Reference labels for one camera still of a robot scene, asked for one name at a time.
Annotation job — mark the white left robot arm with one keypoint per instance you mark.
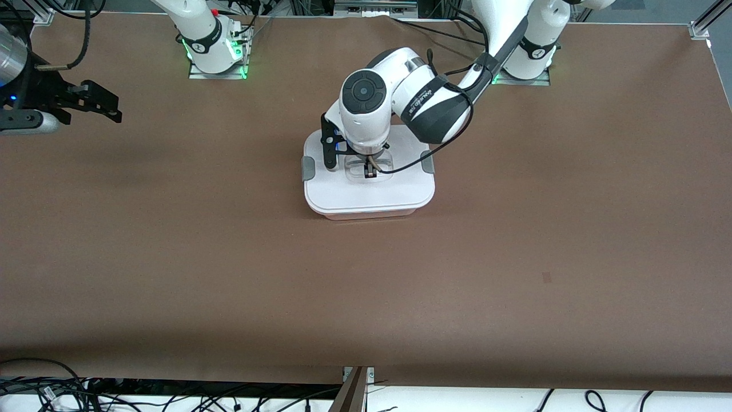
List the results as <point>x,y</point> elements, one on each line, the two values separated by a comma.
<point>366,120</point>

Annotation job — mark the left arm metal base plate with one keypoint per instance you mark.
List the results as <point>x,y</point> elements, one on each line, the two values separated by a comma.
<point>537,82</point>

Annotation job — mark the pink plastic box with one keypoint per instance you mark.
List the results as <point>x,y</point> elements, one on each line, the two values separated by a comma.
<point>366,217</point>

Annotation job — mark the aluminium frame profile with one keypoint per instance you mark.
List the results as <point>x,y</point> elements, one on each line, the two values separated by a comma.
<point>699,28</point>
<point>43,16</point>

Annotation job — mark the brown post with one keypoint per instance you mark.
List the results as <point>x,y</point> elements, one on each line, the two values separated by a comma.
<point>350,397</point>

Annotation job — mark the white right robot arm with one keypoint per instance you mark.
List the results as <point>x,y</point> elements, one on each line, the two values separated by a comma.
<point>200,28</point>

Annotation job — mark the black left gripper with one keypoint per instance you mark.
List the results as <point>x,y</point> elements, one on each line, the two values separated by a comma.
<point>366,168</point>

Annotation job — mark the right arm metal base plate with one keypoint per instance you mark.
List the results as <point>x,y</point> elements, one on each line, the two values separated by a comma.
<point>200,74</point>

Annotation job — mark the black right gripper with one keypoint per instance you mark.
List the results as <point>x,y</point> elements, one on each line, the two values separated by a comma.
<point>47,91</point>

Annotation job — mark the small metal bracket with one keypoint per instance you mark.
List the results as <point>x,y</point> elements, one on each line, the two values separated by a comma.
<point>370,373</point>

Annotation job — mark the white box lid grey clips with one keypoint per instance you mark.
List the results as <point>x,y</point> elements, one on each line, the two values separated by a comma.
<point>366,197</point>

